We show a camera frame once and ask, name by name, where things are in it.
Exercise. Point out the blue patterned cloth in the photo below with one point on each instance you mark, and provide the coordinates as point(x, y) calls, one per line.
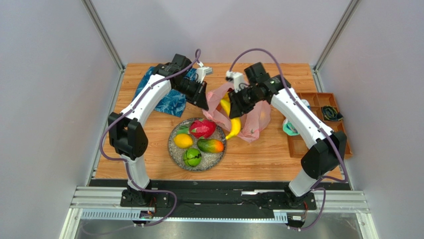
point(173, 103)

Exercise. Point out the green white sock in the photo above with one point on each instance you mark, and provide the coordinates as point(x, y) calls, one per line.
point(287, 126)

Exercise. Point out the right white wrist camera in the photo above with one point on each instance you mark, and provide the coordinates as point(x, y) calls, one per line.
point(237, 79)

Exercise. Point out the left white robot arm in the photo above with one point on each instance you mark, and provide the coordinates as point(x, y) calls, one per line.
point(125, 129)

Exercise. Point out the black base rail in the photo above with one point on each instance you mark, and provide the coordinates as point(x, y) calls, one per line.
point(217, 199)

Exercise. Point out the yellow fake lemon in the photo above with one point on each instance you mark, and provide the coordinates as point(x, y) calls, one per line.
point(183, 140)

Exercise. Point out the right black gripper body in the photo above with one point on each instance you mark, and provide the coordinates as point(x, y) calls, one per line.
point(234, 103)

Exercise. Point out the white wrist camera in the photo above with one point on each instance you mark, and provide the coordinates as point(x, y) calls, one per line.
point(201, 72)
point(237, 79)

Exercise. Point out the fake mango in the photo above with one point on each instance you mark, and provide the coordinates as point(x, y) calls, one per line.
point(210, 145)

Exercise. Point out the red fake dragon fruit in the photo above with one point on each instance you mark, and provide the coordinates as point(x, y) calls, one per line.
point(199, 129)

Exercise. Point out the yellow fake banana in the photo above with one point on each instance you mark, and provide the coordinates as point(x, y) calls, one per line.
point(235, 122)

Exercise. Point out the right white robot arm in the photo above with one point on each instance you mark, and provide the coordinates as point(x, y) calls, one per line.
point(326, 147)

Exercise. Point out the brown compartment tray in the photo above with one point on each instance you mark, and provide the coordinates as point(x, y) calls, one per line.
point(317, 101)

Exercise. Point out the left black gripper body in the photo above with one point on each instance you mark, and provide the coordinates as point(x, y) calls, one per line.
point(190, 89)

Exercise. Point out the dark striped sock roll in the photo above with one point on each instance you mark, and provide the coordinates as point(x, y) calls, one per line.
point(330, 113)

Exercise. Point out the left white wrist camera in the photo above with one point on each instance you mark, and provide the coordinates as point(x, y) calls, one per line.
point(201, 72)

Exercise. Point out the pink plastic bag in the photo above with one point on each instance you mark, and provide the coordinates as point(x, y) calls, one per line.
point(251, 124)

